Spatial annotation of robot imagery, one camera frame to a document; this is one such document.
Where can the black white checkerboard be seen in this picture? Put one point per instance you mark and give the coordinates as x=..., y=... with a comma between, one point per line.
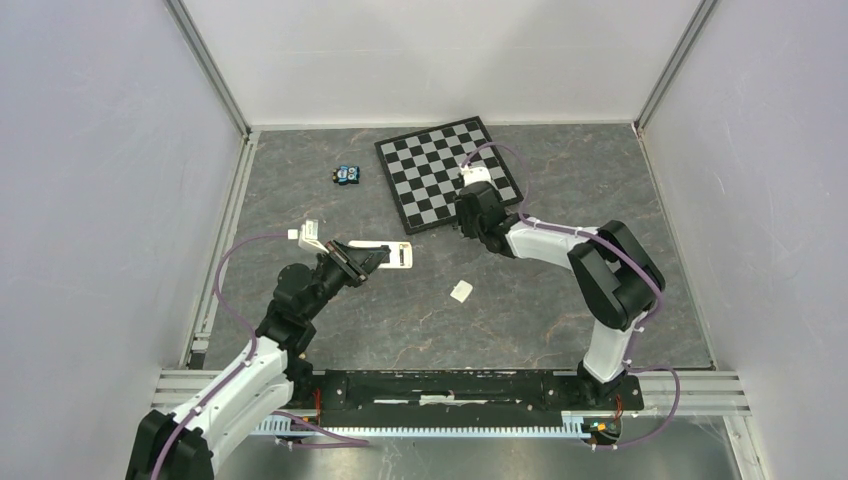
x=422, y=169

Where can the white remote control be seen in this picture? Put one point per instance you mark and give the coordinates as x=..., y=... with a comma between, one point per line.
x=399, y=256

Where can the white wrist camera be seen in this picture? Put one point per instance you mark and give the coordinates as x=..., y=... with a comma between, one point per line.
x=471, y=175
x=307, y=238

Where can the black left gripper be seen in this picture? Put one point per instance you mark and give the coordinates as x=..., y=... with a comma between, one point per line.
x=355, y=263

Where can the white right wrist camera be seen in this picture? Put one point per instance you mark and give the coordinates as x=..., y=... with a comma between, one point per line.
x=471, y=175

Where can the white battery cover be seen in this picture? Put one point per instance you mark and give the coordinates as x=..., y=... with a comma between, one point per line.
x=461, y=291

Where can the white cable duct strip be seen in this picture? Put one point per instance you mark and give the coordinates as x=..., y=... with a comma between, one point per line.
x=570, y=427

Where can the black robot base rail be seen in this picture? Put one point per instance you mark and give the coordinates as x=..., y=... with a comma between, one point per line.
x=459, y=398

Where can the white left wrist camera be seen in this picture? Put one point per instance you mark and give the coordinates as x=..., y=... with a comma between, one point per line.
x=307, y=238

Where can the small blue owl toy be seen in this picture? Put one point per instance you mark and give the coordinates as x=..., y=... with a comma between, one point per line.
x=346, y=175

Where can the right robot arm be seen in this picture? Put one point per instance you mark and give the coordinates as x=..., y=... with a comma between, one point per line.
x=619, y=281

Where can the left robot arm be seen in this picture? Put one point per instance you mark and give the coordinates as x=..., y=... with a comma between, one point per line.
x=194, y=440

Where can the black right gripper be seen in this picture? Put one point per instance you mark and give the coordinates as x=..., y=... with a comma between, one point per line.
x=462, y=219

